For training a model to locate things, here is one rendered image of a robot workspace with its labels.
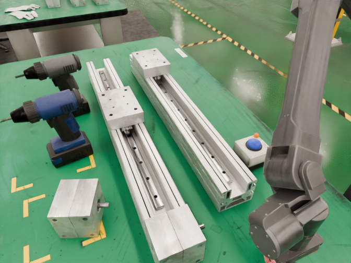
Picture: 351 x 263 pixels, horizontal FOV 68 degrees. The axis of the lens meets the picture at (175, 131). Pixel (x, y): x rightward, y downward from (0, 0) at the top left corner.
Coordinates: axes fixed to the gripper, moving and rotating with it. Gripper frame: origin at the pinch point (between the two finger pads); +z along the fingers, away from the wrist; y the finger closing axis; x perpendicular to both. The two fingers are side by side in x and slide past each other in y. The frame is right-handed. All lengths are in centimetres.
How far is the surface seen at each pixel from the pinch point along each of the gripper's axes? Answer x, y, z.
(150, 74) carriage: -73, 3, -7
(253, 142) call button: -27.9, -12.5, -4.3
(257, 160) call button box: -23.7, -11.6, -1.2
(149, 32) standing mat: -336, -79, 79
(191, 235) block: -8.6, 16.3, -6.3
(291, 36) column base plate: -240, -243, 75
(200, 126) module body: -40.5, -2.1, -4.2
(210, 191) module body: -20.2, 5.1, 0.1
